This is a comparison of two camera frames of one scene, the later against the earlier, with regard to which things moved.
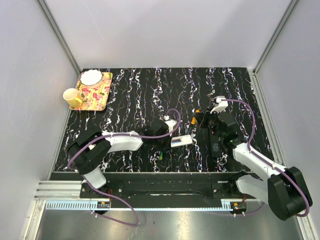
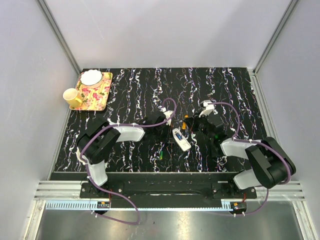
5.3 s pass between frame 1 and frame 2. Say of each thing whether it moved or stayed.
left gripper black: moved
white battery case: moved
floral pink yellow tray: stayed
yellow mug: stayed
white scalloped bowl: stayed
